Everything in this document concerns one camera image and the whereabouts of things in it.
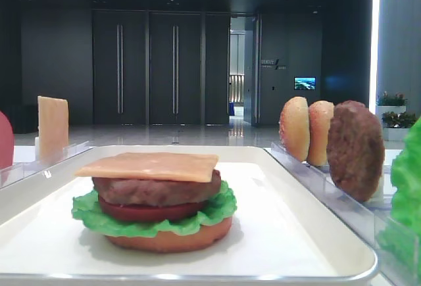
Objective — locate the sesame bun top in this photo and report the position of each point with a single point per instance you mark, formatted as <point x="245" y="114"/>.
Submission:
<point x="320" y="114"/>

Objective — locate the cheese slice on burger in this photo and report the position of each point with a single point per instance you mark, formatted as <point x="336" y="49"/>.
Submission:
<point x="158" y="166"/>

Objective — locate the tomato slice on burger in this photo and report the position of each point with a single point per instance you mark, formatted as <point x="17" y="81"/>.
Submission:
<point x="150" y="214"/>

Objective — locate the meat patty on burger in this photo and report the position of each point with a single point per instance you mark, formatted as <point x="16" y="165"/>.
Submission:
<point x="156" y="192"/>

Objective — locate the upright brown meat patty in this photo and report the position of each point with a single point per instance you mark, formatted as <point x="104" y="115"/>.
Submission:
<point x="355" y="150"/>

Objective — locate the lettuce leaf on burger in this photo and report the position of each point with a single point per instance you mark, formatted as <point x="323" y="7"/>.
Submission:
<point x="86" y="208"/>

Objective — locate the upright cheese slice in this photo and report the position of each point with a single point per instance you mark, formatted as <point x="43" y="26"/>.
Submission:
<point x="53" y="125"/>

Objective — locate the upright red tomato slice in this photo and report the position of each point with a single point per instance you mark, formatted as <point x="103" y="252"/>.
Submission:
<point x="6" y="142"/>

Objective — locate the upright green lettuce leaf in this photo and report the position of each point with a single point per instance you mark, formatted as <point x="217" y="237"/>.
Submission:
<point x="406" y="184"/>

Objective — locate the far upright bun top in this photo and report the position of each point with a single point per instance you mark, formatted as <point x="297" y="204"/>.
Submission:
<point x="294" y="127"/>

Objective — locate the bottom bun on tray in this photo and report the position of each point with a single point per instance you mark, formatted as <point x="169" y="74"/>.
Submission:
<point x="168" y="242"/>

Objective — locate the white rectangular serving tray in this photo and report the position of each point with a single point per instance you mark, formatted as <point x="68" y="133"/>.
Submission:
<point x="281" y="234"/>

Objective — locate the right clear plastic rack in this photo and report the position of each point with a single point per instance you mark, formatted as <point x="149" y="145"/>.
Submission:
<point x="367" y="220"/>

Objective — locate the clear plastic rack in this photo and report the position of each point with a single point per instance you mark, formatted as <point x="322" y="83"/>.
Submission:
<point x="367" y="220"/>
<point x="30" y="164"/>

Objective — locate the potted flower planter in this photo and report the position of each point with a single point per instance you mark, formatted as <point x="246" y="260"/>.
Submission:
<point x="392" y="112"/>

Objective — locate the left clear plastic rack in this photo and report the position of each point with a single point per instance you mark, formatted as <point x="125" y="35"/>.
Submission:
<point x="30" y="164"/>

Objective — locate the wall mounted screen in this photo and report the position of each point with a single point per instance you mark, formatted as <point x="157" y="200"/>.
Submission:
<point x="304" y="83"/>

